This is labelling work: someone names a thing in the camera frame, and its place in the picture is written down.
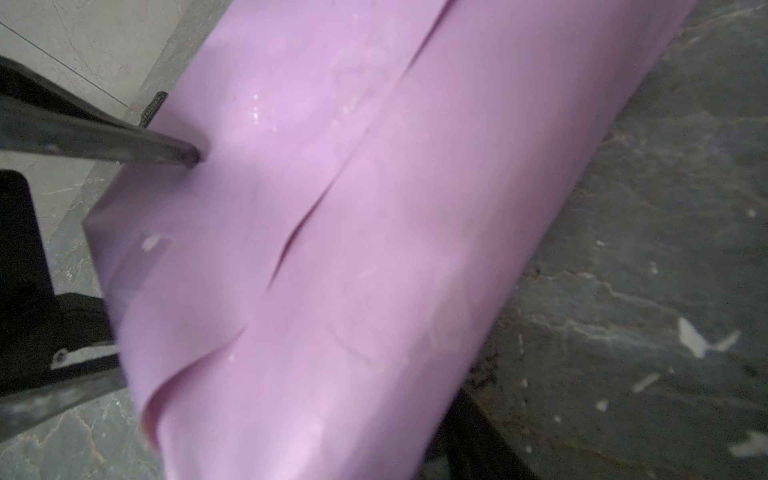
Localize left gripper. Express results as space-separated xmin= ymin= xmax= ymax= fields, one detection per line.
xmin=1 ymin=57 xmax=201 ymax=441

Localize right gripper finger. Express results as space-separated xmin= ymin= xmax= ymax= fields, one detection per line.
xmin=425 ymin=390 xmax=538 ymax=480

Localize pink wrapping paper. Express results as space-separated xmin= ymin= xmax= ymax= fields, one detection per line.
xmin=83 ymin=1 xmax=693 ymax=479

